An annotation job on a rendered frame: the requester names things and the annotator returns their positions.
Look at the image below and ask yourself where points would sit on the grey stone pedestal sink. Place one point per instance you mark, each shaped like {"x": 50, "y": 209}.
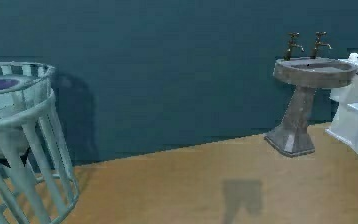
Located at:
{"x": 300, "y": 110}

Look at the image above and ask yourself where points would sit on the white toilet paper roll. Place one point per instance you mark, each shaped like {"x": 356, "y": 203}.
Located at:
{"x": 354, "y": 57}

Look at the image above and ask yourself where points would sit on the pale green slatted bin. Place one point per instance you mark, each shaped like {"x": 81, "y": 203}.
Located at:
{"x": 37, "y": 146}

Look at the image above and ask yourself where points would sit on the brass tap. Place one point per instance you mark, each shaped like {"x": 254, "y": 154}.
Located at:
{"x": 291, "y": 46}
{"x": 317, "y": 45}

